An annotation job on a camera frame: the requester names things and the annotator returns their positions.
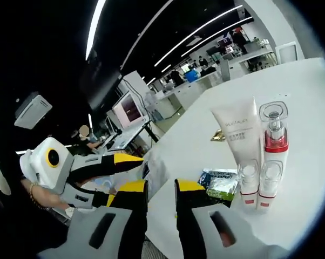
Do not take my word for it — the black legged laptop stand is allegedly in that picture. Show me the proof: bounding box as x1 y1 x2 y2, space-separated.
140 121 161 144

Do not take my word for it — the white ceiling air conditioner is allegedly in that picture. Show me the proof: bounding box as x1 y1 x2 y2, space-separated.
13 93 53 130

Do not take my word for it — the wide ceiling light strip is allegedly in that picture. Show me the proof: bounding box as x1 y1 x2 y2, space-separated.
85 0 107 62

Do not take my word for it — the large white skincare bottle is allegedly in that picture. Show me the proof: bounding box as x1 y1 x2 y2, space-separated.
258 101 290 165

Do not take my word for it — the long white office desk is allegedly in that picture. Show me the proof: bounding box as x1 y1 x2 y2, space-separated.
154 72 222 119

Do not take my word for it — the white blurry cloth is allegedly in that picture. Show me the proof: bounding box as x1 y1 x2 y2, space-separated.
0 142 12 195

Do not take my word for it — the gold skincare sachet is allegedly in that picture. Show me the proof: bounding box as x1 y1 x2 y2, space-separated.
210 128 228 142

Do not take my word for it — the green black skincare sachet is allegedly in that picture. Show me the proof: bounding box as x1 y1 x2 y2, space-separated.
197 167 239 208

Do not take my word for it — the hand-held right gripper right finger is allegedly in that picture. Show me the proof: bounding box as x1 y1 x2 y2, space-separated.
174 178 288 259

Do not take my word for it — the person's left hand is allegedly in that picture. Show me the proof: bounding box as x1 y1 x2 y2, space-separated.
39 186 75 217

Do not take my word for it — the long ceiling light strip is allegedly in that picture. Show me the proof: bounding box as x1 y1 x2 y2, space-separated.
181 16 254 57
154 5 243 67

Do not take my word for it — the white desk with legs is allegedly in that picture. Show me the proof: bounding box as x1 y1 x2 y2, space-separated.
228 47 275 72

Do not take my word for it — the white framed chair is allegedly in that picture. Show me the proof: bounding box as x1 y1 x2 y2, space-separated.
275 42 298 64

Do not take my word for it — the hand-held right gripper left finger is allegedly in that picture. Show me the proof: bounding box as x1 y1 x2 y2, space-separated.
36 180 150 259

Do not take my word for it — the open white laptop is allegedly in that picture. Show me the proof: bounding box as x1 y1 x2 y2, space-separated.
105 91 152 152

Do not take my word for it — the large black screen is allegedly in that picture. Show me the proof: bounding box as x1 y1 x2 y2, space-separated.
86 69 123 111

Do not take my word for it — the white skincare tube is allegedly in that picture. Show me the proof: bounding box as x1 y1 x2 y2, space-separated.
209 96 262 173

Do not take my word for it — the gold bracelet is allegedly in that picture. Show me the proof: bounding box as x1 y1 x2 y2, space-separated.
29 182 44 210

